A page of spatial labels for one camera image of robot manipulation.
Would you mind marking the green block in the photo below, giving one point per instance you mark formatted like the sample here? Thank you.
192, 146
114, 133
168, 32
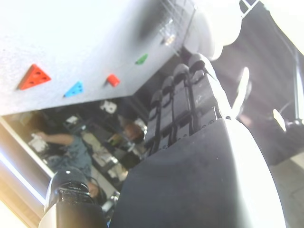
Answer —
142, 59

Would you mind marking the person in teal shirt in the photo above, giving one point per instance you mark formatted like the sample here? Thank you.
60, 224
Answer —
76, 149

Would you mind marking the red triangle block with holes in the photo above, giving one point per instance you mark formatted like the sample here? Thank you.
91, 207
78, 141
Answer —
35, 77

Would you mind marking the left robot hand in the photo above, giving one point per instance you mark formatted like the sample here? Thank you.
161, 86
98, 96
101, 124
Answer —
190, 178

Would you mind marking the white LED light strip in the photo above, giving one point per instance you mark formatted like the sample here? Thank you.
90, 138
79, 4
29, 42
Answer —
21, 175

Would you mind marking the blue triangle block with holes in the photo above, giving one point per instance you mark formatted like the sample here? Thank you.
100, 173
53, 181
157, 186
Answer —
74, 89

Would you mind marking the red cylinder with white cross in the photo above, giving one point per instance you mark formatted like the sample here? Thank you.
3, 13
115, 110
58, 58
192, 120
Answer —
113, 80

